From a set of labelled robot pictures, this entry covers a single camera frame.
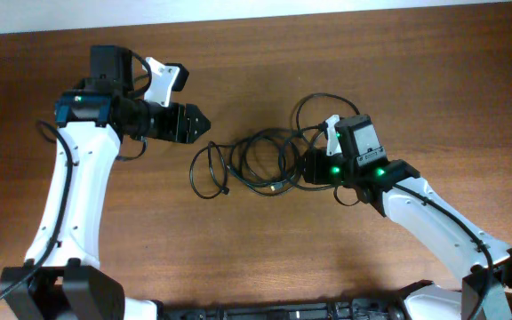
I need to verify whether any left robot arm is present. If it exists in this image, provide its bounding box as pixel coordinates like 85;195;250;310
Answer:
0;45;211;319

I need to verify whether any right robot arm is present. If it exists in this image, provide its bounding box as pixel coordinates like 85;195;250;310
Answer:
302;115;512;319

